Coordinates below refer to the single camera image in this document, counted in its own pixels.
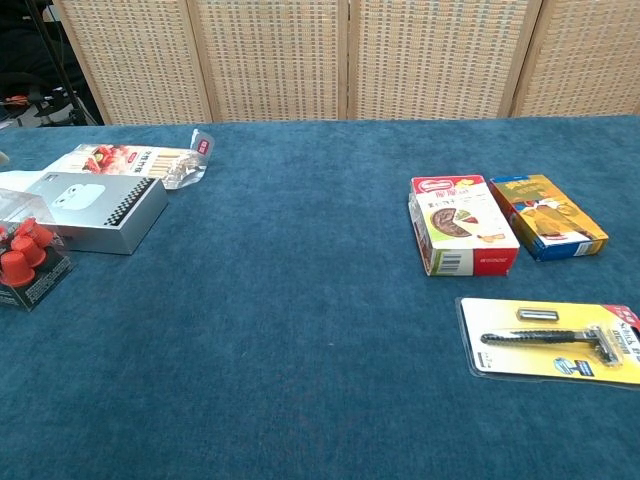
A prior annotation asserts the red items clear package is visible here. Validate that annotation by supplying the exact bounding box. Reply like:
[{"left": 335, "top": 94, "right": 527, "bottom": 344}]
[{"left": 0, "top": 188, "right": 77, "bottom": 313}]

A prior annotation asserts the silver earbuds box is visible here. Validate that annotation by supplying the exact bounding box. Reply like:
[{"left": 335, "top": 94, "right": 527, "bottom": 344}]
[{"left": 22, "top": 171, "right": 170, "bottom": 256}]

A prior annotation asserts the white red cake snack box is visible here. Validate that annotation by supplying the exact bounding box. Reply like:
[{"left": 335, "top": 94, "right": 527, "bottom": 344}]
[{"left": 408, "top": 174, "right": 521, "bottom": 278}]

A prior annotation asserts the yellow blue snack box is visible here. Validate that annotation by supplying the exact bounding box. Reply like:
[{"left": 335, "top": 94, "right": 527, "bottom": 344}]
[{"left": 488, "top": 174, "right": 610, "bottom": 263}]

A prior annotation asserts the black tripod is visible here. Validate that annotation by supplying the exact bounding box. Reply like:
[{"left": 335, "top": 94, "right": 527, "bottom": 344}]
[{"left": 27, "top": 0, "right": 101, "bottom": 126}]

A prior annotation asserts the bamboo sticks plastic bag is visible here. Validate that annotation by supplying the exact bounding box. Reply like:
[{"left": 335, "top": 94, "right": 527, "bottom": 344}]
[{"left": 49, "top": 128, "right": 216, "bottom": 191}]

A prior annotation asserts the wicker folding screen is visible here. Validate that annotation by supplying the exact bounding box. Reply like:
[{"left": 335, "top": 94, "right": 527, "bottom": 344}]
[{"left": 52, "top": 0, "right": 640, "bottom": 126}]

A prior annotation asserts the blue table cloth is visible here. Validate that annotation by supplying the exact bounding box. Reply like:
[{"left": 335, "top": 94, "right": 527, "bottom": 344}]
[{"left": 0, "top": 115, "right": 640, "bottom": 480}]

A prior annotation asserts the yellow razor blister pack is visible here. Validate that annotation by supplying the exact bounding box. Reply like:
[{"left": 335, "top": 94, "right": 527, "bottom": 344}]
[{"left": 455, "top": 297, "right": 640, "bottom": 387}]

